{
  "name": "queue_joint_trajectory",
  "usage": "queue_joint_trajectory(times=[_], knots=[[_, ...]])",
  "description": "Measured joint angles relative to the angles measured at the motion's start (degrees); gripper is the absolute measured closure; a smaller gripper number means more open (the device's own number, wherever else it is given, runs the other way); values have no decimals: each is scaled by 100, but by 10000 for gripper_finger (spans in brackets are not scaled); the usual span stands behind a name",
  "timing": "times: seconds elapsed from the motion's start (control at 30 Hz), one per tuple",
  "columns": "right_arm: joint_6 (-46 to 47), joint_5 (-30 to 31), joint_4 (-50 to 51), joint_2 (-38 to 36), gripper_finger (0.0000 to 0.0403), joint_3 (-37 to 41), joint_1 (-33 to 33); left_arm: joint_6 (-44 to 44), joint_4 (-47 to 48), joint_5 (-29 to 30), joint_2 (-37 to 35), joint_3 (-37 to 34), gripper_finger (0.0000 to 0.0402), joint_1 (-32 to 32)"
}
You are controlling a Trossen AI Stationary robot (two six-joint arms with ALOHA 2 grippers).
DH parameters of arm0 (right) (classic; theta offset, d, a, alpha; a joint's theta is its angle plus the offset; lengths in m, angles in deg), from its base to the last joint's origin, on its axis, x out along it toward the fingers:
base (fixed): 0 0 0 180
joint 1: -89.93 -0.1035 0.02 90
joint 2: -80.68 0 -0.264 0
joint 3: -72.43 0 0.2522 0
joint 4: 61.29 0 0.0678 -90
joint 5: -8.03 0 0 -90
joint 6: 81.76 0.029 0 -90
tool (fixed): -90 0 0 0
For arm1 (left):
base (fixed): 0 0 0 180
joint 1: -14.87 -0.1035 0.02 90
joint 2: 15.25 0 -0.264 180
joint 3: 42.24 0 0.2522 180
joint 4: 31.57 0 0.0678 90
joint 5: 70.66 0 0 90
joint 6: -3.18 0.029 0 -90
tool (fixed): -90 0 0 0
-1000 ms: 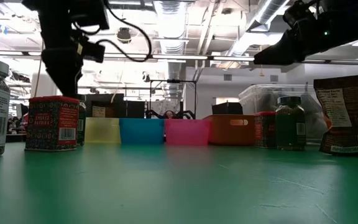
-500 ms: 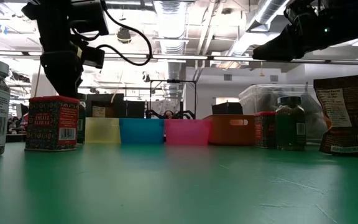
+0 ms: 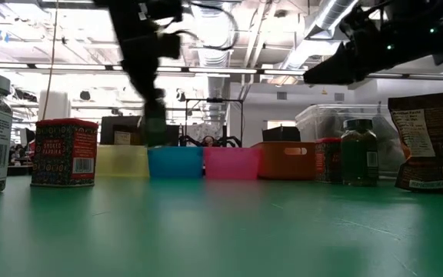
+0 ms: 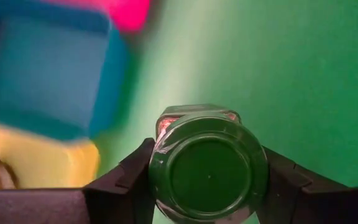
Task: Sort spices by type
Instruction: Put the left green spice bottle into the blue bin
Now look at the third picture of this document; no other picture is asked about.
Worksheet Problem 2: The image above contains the pink plastic bin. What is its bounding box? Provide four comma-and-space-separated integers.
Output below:
203, 147, 262, 181

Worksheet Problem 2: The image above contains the black case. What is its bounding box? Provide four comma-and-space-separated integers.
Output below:
261, 126, 301, 143

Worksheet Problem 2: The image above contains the clear plastic storage box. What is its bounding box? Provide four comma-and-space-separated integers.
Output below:
295, 103, 421, 179

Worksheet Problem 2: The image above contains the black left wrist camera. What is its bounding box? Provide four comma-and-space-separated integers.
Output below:
159, 33, 182, 59

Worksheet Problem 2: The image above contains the silver ribbed ventilation duct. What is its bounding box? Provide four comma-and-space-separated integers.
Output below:
188, 0, 240, 120

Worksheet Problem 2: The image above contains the blue plastic bin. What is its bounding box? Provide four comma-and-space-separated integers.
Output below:
147, 146, 205, 179

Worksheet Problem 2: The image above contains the smoked paprika tin red lid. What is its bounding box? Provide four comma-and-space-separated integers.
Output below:
30, 118, 100, 189

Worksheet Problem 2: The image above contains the long ceiling light bar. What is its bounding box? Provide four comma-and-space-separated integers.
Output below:
0, 62, 322, 77

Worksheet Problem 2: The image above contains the white column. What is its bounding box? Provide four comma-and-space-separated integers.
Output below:
38, 89, 72, 121

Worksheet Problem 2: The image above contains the green herb jar black lid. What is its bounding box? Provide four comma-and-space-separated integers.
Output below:
340, 118, 380, 188

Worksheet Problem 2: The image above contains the yellow plastic bin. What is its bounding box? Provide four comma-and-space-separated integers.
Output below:
95, 145, 150, 179

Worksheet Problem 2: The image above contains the black box with label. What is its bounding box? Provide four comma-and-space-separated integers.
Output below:
100, 115, 145, 146

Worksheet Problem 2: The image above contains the orange plastic bin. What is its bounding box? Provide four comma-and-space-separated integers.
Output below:
251, 142, 317, 181

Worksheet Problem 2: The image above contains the hanging thin cable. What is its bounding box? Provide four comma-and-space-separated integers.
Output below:
42, 0, 60, 121

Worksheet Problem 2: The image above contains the brown spice pouch white label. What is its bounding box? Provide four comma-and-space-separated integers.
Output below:
388, 92, 443, 194

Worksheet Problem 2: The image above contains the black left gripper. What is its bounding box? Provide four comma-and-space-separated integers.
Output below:
119, 33, 168, 147

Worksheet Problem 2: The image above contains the red patterned spice tin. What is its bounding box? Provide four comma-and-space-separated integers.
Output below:
315, 137, 343, 184

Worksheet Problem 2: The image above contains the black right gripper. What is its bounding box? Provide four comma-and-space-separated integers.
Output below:
304, 5, 443, 85

